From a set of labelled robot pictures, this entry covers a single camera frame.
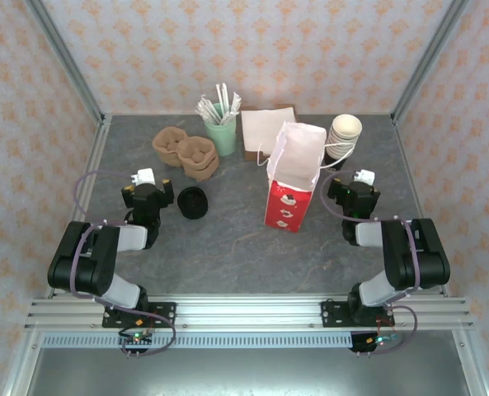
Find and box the stack of black lids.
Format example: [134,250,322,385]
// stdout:
[176,186,209,219]

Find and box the small circuit board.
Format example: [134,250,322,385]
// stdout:
[118,329,154,346]
[367,334,400,346]

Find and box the white napkin stack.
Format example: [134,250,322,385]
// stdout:
[240,107,299,153]

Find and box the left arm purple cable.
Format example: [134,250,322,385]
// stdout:
[69,170,177,358]

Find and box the grey slotted cable duct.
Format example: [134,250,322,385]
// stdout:
[41,332,355,350]

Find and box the aluminium frame post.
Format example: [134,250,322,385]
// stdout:
[24,0,107,125]
[390,0,472,125]

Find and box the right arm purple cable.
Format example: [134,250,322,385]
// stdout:
[319,171,423,356]

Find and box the red and white paper bag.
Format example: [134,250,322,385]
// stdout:
[256,120,355,233]

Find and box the aluminium frame cross rail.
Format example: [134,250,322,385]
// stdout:
[24,295,474,331]

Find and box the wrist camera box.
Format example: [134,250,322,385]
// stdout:
[130,167,155,186]
[353,169,376,186]

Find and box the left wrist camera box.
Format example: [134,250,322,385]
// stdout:
[130,167,155,186]

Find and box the stack of paper cups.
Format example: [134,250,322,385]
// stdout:
[324,114,364,170]

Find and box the aluminium frame leg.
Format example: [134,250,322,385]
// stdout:
[452,329,489,396]
[2,329,43,396]

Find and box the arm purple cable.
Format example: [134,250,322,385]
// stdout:
[69,170,177,358]
[319,171,423,356]

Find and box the mint green straw cup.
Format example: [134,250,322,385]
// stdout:
[204,102,237,157]

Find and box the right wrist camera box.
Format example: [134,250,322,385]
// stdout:
[353,169,376,186]

